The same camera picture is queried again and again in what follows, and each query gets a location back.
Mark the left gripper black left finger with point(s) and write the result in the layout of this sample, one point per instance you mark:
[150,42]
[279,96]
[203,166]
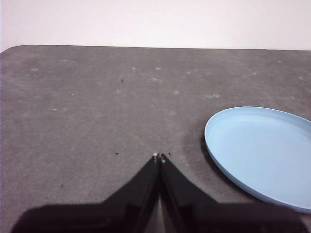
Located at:
[126,208]

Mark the light blue round plate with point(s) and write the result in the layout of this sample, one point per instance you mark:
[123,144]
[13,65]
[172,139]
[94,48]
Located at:
[262,155]

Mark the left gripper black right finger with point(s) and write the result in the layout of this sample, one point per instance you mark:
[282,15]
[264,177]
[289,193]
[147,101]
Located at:
[194,213]

